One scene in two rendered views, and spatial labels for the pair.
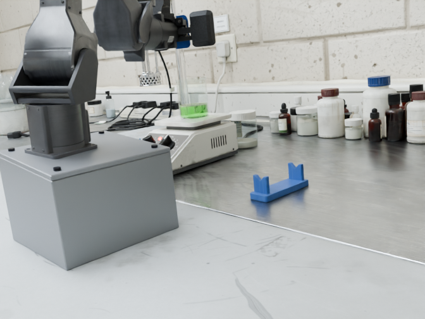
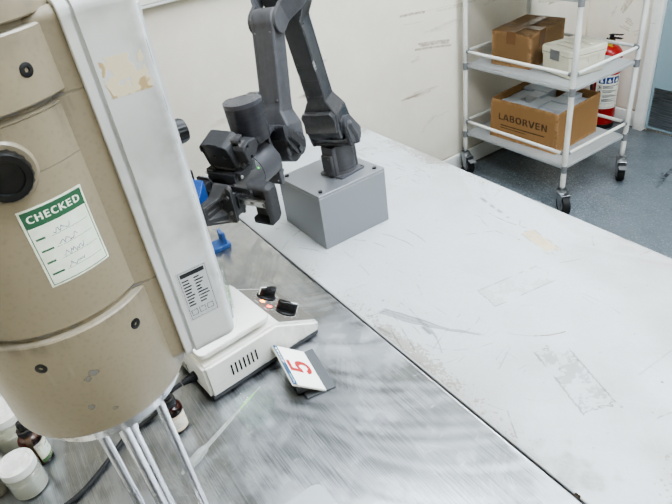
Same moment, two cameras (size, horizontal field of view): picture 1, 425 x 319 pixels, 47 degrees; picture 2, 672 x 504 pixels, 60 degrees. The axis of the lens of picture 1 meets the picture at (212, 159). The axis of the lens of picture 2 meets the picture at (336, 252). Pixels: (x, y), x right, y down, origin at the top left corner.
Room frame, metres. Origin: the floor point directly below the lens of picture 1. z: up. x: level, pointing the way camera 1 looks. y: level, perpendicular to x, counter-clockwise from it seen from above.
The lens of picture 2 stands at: (1.63, 0.36, 1.54)
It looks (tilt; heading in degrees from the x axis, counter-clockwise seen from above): 34 degrees down; 192
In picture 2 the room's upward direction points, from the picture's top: 9 degrees counter-clockwise
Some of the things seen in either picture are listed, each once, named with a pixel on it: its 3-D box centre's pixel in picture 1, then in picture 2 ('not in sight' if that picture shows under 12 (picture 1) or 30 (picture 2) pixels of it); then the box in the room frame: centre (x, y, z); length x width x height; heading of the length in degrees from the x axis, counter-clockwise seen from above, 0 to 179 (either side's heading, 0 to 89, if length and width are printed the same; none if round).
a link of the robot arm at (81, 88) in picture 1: (52, 77); (335, 128); (0.60, 0.18, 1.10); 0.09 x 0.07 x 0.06; 73
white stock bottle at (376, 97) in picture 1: (379, 106); not in sight; (1.06, -0.38, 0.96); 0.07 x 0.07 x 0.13
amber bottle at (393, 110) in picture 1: (394, 116); not in sight; (1.00, -0.38, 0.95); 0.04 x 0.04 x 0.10
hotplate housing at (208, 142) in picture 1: (186, 142); (236, 332); (0.98, 0.05, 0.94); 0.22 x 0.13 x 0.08; 136
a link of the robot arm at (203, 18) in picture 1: (159, 33); (233, 184); (0.90, 0.07, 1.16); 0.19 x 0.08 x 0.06; 68
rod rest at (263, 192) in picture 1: (279, 180); (204, 246); (0.70, -0.10, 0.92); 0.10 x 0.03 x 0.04; 131
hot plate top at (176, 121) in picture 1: (193, 119); (215, 319); (1.00, 0.03, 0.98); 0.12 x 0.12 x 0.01; 46
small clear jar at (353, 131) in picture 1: (353, 128); not in sight; (1.05, -0.31, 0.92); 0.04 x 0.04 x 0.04
